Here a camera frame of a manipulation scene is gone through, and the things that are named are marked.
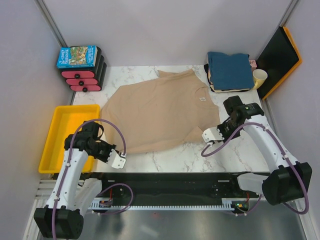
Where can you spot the black pink drawer unit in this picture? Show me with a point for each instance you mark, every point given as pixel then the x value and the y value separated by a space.
pixel 86 79

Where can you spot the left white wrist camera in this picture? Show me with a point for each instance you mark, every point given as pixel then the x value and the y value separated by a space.
pixel 115 160

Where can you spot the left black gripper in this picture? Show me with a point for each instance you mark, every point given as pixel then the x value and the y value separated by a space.
pixel 110 147

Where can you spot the yellow plastic bin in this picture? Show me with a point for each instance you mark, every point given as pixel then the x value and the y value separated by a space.
pixel 66 119

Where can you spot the beige t-shirt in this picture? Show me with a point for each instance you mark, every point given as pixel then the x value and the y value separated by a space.
pixel 160 114

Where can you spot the white cable duct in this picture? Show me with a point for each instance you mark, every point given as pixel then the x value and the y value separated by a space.
pixel 98 205

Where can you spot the folded blue t-shirt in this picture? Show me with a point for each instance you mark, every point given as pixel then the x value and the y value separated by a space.
pixel 230 72

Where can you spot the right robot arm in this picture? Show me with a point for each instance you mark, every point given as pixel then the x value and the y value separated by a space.
pixel 289 179

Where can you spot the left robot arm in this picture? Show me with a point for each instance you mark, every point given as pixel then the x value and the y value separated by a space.
pixel 62 217

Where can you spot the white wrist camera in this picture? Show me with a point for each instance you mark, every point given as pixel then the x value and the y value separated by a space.
pixel 212 134
pixel 115 160

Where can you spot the pink box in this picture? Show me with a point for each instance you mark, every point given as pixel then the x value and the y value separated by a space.
pixel 253 65

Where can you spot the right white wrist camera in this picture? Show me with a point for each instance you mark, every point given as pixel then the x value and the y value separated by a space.
pixel 212 134

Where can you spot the aluminium frame rail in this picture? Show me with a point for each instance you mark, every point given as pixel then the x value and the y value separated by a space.
pixel 45 189

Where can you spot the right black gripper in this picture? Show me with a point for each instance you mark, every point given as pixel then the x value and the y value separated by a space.
pixel 220 127

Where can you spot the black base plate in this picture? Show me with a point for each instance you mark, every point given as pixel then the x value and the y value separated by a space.
pixel 191 188

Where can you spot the yellow mug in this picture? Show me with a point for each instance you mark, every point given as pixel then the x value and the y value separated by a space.
pixel 259 77

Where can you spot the black orange tray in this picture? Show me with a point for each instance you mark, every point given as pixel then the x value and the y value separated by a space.
pixel 278 59

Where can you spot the blue treehouse book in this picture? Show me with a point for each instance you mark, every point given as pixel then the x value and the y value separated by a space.
pixel 78 57

